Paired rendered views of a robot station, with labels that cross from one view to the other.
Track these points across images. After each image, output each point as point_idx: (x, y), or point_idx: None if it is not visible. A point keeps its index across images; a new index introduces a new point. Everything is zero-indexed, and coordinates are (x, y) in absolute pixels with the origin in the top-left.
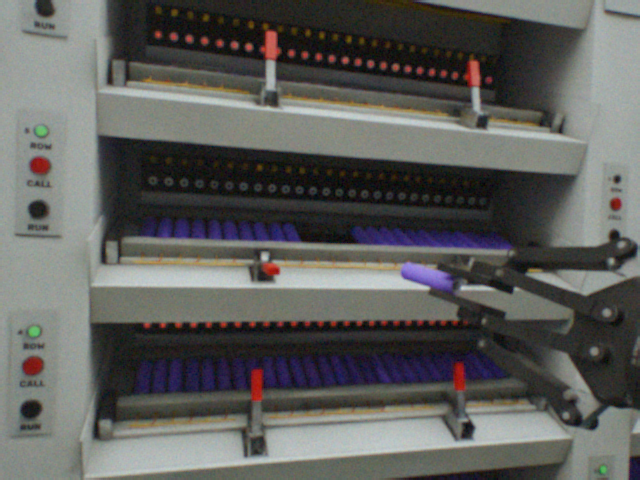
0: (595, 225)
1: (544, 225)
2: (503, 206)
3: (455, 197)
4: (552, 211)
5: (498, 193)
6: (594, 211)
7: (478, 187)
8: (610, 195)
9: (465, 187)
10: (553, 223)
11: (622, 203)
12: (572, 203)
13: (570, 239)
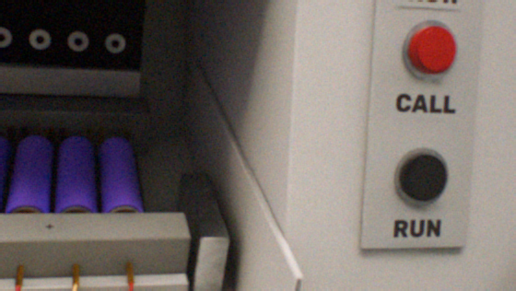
0: (342, 136)
1: (232, 122)
2: (193, 57)
3: (22, 31)
4: (243, 75)
5: (189, 20)
6: (337, 80)
7: (91, 1)
8: (407, 15)
9: (47, 1)
10: (243, 118)
11: (455, 47)
12: (273, 48)
13: (266, 184)
